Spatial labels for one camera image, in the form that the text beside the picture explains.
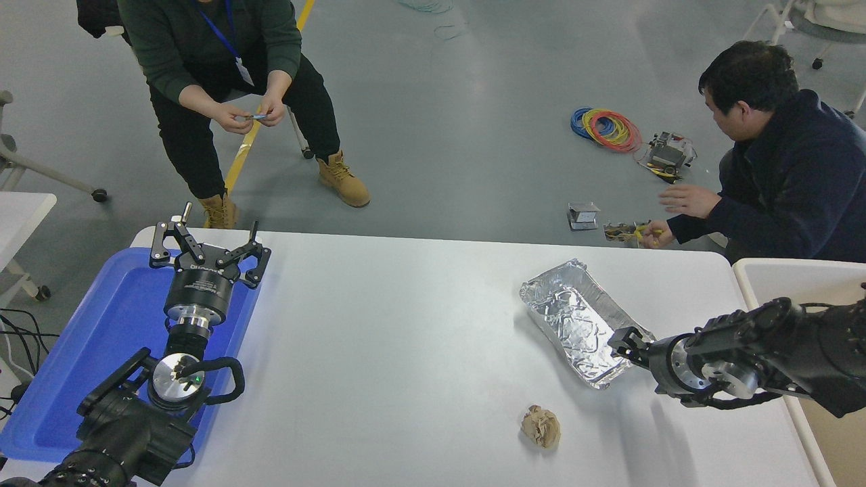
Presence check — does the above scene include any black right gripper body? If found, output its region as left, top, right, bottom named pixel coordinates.
left=646, top=335, right=681, bottom=396

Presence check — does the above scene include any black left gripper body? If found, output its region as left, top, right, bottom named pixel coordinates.
left=164, top=252, right=243, bottom=317

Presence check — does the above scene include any rectangular foil tray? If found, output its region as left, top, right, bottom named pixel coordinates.
left=520, top=259, right=656, bottom=390

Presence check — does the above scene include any crouching person's left hand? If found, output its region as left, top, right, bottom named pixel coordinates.
left=641, top=221, right=678, bottom=250

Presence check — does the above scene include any seated person's right hand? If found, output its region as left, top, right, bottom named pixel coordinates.
left=215, top=101, right=255, bottom=135

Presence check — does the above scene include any crouching person's right hand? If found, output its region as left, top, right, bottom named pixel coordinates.
left=659, top=184, right=724, bottom=219

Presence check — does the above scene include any seated person's left hand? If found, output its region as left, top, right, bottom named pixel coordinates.
left=258, top=91, right=289, bottom=128

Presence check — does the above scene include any blue plastic tray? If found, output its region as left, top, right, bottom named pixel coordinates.
left=0, top=247, right=262, bottom=464

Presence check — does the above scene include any crumpled tan paper ball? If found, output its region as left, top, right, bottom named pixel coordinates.
left=521, top=404, right=562, bottom=448

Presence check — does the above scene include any grey wheeled chair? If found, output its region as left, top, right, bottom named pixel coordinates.
left=0, top=90, right=109, bottom=204
left=288, top=106, right=316, bottom=160

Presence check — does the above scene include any small metal box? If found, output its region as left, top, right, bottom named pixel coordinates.
left=568, top=202, right=601, bottom=231

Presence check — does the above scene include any large pale bin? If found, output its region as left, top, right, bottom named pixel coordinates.
left=733, top=258, right=866, bottom=487

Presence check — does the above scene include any white side table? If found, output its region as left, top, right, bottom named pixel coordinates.
left=0, top=191, right=58, bottom=302

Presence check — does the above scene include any seated person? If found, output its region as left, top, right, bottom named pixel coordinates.
left=118, top=0, right=371, bottom=229

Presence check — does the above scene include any crouching person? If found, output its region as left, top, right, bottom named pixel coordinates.
left=641, top=41, right=866, bottom=264

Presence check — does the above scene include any white wheeled chair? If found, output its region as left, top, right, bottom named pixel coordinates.
left=743, top=0, right=866, bottom=119

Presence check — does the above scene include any blue lanyard with badge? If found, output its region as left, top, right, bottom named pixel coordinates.
left=196, top=0, right=256, bottom=87

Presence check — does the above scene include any grey wired device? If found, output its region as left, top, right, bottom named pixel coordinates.
left=636, top=132, right=698, bottom=185

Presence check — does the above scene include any black cable bundle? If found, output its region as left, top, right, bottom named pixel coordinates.
left=0, top=308, right=52, bottom=420

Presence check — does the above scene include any red cable coil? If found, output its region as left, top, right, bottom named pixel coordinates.
left=583, top=110, right=643, bottom=154

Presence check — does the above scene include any yellow cable coil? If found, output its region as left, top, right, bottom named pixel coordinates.
left=582, top=112, right=630, bottom=147

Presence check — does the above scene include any blue cable coil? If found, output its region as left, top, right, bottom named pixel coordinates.
left=570, top=107, right=616, bottom=141

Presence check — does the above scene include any teal cable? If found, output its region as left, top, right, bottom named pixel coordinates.
left=396, top=0, right=468, bottom=40

